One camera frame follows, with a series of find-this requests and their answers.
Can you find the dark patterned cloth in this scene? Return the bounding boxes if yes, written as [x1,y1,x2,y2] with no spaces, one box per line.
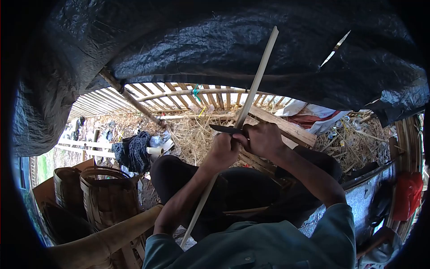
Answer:
[112,130,152,174]

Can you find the person's right hand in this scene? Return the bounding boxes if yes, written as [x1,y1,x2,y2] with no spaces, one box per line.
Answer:
[233,122,287,159]

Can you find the thick bamboo pole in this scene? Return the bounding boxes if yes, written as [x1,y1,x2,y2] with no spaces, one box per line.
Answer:
[47,204,164,269]

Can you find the wooden plank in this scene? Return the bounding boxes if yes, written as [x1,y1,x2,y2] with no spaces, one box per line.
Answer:
[235,106,318,148]

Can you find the bamboo slat fence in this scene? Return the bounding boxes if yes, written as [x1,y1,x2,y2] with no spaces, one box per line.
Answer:
[67,82,293,121]

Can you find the white and red sack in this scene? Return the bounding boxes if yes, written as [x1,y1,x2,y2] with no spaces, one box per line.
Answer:
[274,99,351,136]

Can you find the woven bamboo basket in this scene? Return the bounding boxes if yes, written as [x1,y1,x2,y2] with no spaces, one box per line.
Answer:
[53,167,88,219]
[80,166,146,259]

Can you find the long bamboo strip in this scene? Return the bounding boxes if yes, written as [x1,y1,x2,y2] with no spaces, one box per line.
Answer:
[180,26,280,249]

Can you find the red plastic bag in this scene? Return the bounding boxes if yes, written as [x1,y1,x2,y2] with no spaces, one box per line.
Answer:
[392,172,424,222]

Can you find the person's left fingers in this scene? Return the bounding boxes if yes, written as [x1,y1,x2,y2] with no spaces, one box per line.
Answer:
[224,134,241,156]

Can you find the diagonal bamboo post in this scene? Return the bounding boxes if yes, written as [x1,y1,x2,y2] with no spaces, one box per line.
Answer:
[100,69,166,128]

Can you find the person's left hand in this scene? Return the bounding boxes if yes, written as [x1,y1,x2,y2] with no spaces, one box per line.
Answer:
[209,132,241,165]

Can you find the pile of dry straw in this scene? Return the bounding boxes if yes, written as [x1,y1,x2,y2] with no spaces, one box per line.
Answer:
[167,109,249,169]

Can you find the person's legs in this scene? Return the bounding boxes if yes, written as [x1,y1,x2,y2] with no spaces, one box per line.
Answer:
[150,145,342,241]

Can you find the cardboard sheet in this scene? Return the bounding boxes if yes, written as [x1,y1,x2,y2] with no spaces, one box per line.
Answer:
[32,158,96,210]

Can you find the person's right fingers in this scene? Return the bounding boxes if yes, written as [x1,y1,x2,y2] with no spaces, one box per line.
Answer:
[233,124,261,152]

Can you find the person's body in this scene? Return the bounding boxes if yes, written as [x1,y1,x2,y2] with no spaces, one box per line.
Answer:
[143,203,357,269]

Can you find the dark blade knife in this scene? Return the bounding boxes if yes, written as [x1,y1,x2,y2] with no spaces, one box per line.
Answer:
[209,124,250,139]

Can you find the black plastic tarp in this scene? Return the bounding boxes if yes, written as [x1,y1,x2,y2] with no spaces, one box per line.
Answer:
[12,0,430,158]

